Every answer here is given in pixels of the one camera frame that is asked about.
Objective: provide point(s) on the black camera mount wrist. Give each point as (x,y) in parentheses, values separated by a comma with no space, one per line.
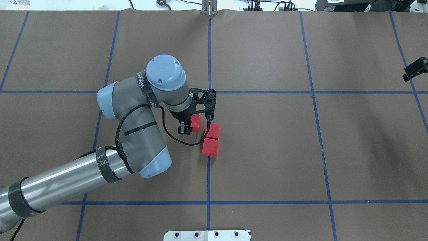
(203,101)

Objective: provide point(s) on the black box top right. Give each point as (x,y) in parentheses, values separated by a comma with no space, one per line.
(363,5)

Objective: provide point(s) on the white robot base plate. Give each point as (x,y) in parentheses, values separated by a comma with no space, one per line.
(208,235)

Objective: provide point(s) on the aluminium frame post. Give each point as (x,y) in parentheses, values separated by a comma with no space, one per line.
(209,7)

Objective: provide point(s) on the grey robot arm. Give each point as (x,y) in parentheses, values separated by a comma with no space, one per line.
(138,146)

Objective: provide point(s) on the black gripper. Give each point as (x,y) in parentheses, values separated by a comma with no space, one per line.
(179,118)

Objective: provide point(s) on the red block placed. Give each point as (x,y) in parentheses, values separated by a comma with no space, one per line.
(210,147)
(196,123)
(214,131)

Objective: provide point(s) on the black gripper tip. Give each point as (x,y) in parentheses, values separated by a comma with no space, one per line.
(418,67)

